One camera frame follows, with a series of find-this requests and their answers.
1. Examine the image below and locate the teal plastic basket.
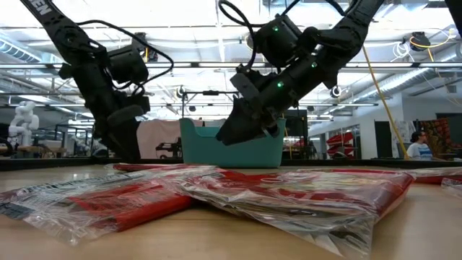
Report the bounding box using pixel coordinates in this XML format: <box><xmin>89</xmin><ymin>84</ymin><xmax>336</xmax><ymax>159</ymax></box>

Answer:
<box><xmin>179</xmin><ymin>117</ymin><xmax>287</xmax><ymax>170</ymax></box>

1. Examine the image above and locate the black aluminium table frame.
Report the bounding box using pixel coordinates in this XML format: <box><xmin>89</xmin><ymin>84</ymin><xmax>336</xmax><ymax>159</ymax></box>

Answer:
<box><xmin>0</xmin><ymin>157</ymin><xmax>462</xmax><ymax>171</ymax></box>

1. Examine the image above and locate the black screen panel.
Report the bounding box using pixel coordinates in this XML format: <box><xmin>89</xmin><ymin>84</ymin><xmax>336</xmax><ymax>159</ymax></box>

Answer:
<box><xmin>284</xmin><ymin>109</ymin><xmax>309</xmax><ymax>138</ymax></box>

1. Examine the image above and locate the white humanoid robot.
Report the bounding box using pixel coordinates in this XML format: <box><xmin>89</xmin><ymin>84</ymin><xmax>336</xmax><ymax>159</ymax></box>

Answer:
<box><xmin>6</xmin><ymin>100</ymin><xmax>40</xmax><ymax>147</ymax></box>

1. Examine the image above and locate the person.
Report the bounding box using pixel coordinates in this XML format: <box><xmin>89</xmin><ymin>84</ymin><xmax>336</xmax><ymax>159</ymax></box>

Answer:
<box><xmin>406</xmin><ymin>130</ymin><xmax>434</xmax><ymax>162</ymax></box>

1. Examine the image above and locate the black door panel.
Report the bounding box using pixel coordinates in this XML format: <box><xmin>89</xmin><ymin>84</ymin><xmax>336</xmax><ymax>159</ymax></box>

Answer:
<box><xmin>374</xmin><ymin>121</ymin><xmax>393</xmax><ymax>159</ymax></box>

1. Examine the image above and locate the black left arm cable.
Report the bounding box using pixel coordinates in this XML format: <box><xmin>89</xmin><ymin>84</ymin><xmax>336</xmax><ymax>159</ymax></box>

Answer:
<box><xmin>75</xmin><ymin>19</ymin><xmax>175</xmax><ymax>97</ymax></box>

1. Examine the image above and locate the yellow hanging cable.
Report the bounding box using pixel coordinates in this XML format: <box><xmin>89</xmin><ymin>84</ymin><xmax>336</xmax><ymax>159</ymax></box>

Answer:
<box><xmin>362</xmin><ymin>45</ymin><xmax>411</xmax><ymax>160</ymax></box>

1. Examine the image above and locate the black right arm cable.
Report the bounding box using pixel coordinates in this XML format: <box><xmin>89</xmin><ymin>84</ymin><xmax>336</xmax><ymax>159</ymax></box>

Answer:
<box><xmin>217</xmin><ymin>0</ymin><xmax>301</xmax><ymax>70</ymax></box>

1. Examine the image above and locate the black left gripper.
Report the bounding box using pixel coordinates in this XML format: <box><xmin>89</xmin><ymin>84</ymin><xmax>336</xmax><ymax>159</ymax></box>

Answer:
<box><xmin>81</xmin><ymin>71</ymin><xmax>152</xmax><ymax>163</ymax></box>

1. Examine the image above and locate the black gantry frame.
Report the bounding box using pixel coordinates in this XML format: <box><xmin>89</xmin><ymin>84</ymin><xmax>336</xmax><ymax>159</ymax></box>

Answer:
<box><xmin>181</xmin><ymin>90</ymin><xmax>239</xmax><ymax>120</ymax></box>

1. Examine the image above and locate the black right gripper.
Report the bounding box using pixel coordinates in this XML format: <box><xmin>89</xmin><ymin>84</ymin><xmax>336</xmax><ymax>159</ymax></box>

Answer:
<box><xmin>215</xmin><ymin>53</ymin><xmax>328</xmax><ymax>146</ymax></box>

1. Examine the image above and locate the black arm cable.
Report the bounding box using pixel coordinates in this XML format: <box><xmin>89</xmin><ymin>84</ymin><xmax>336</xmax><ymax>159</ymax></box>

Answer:
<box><xmin>75</xmin><ymin>19</ymin><xmax>175</xmax><ymax>97</ymax></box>
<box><xmin>217</xmin><ymin>0</ymin><xmax>301</xmax><ymax>70</ymax></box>

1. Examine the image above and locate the red Orville popcorn bag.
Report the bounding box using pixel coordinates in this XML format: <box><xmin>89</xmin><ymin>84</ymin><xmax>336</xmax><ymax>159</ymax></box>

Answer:
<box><xmin>411</xmin><ymin>168</ymin><xmax>462</xmax><ymax>185</ymax></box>
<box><xmin>154</xmin><ymin>166</ymin><xmax>416</xmax><ymax>260</ymax></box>
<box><xmin>0</xmin><ymin>169</ymin><xmax>198</xmax><ymax>246</ymax></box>
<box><xmin>440</xmin><ymin>177</ymin><xmax>462</xmax><ymax>199</ymax></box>

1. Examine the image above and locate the patterned fabric hanging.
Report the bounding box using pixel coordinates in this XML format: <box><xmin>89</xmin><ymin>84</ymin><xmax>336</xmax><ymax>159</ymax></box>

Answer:
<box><xmin>420</xmin><ymin>118</ymin><xmax>452</xmax><ymax>157</ymax></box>

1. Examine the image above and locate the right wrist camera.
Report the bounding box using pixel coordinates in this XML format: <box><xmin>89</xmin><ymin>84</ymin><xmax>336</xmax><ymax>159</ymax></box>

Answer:
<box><xmin>230</xmin><ymin>70</ymin><xmax>261</xmax><ymax>104</ymax></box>

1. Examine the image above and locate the beige partition panel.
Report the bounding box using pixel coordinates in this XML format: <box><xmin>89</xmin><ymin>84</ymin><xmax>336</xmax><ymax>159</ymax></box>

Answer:
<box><xmin>136</xmin><ymin>119</ymin><xmax>181</xmax><ymax>160</ymax></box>

